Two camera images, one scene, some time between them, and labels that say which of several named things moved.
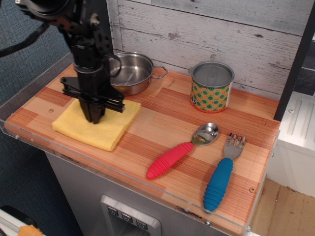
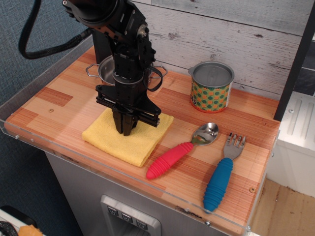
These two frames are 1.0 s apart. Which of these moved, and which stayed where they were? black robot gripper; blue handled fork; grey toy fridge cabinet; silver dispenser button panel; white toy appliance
Moved: black robot gripper
Stayed: blue handled fork; white toy appliance; silver dispenser button panel; grey toy fridge cabinet
